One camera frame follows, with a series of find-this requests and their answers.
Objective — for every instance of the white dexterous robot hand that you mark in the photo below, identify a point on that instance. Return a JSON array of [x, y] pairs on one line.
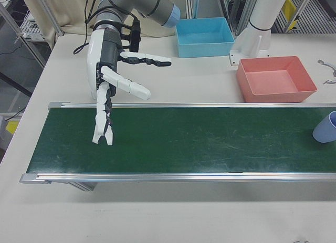
[[94, 59]]

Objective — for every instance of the grey UR5e robot arm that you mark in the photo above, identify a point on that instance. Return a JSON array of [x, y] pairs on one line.
[[136, 4]]

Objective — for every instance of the blue plastic box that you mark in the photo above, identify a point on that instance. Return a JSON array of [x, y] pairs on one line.
[[202, 33]]

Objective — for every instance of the pink plastic box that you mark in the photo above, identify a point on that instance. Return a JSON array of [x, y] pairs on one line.
[[275, 80]]

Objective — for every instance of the blue plastic cup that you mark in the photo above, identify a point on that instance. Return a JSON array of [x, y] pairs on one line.
[[325, 130]]

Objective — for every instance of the beige curtain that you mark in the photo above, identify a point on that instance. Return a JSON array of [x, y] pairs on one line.
[[65, 9]]

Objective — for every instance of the yellow floor marker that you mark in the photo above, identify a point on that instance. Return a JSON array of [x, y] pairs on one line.
[[11, 127]]

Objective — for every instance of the green belt conveyor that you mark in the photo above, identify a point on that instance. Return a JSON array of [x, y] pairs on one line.
[[197, 140]]

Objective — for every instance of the yellow tag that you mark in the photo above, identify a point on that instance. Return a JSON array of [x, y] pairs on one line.
[[288, 6]]

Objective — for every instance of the metal reacher grabber tool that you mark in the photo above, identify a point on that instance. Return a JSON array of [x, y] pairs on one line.
[[320, 61]]

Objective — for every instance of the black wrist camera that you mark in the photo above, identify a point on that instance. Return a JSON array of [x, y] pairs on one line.
[[135, 35]]

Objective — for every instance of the aluminium frame post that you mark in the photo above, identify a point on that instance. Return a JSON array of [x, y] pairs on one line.
[[52, 17]]

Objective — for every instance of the aluminium frame structure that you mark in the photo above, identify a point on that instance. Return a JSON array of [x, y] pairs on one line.
[[189, 4]]

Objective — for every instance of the white column pedestal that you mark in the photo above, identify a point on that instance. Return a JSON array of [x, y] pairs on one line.
[[262, 12]]

